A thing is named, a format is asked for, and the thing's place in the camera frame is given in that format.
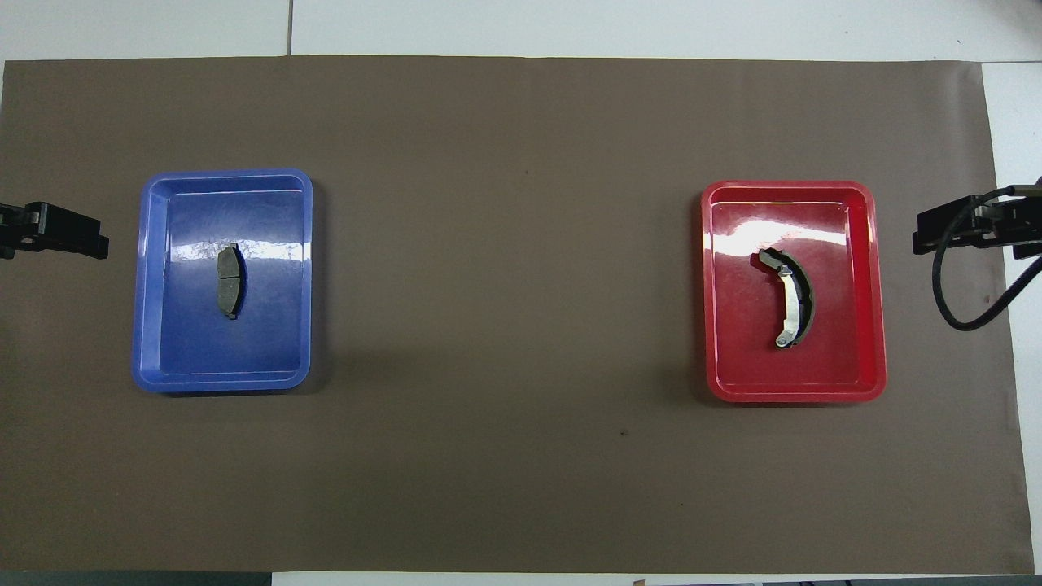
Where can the blue plastic tray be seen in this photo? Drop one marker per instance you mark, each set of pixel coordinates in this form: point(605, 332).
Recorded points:
point(244, 350)

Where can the dark brake pad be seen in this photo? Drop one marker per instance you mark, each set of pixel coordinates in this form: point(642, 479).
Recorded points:
point(230, 281)

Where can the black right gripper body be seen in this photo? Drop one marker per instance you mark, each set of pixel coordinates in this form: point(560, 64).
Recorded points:
point(1017, 216)

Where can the brown table mat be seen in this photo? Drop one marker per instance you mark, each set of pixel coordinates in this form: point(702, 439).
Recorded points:
point(521, 488)

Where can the red plastic tray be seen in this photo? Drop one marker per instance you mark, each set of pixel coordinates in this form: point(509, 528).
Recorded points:
point(749, 358)

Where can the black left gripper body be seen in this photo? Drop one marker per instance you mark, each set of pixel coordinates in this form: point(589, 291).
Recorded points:
point(12, 228)

